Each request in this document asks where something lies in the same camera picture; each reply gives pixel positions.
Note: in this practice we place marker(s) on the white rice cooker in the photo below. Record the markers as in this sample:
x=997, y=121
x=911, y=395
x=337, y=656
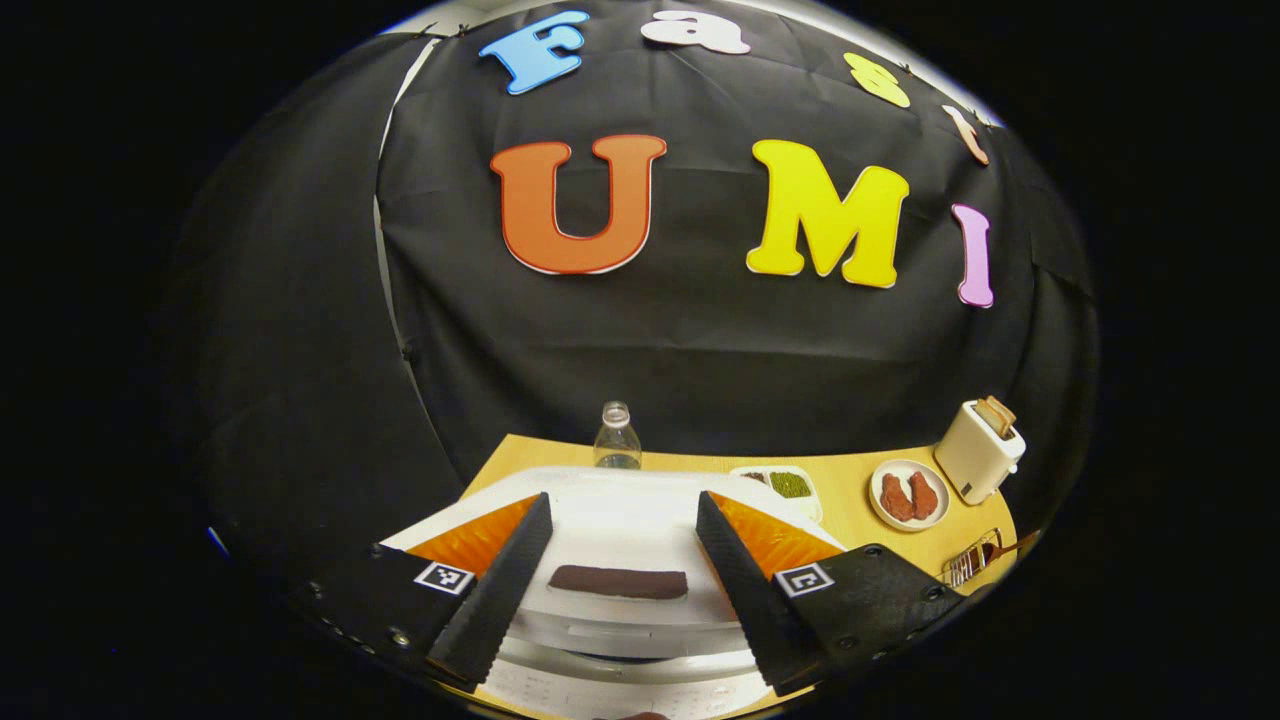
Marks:
x=620, y=525

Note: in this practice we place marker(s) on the brown wooden spoon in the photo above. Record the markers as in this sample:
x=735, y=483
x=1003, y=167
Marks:
x=1010, y=550

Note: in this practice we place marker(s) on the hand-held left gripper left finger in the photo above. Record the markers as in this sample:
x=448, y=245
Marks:
x=495, y=600

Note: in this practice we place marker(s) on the clear plastic bottle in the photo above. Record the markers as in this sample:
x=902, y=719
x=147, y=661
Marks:
x=617, y=440

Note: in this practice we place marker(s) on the white divided condiment dish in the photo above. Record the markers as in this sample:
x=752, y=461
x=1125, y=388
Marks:
x=790, y=485

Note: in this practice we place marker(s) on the toast slice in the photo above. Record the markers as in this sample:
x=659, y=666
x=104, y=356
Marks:
x=995, y=415

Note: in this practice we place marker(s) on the white toaster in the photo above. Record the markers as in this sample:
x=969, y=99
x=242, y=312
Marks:
x=975, y=460

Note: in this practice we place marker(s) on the white round plate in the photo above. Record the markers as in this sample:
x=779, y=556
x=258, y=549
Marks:
x=878, y=505

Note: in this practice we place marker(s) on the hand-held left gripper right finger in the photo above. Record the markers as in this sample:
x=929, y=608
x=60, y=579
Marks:
x=750, y=600

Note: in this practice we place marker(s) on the brown meat piece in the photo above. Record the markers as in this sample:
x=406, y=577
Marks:
x=924, y=495
x=896, y=497

